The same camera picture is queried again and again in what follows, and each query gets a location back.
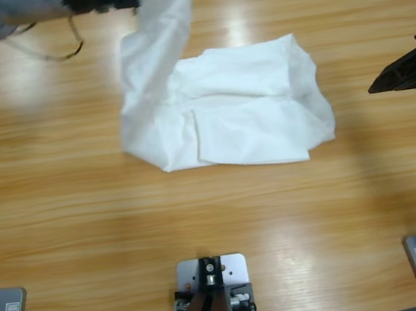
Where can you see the white mount block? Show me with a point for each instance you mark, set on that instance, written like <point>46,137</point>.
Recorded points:
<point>234,271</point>

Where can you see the white T-shirt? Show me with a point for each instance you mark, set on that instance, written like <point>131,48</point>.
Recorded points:
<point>225,115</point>

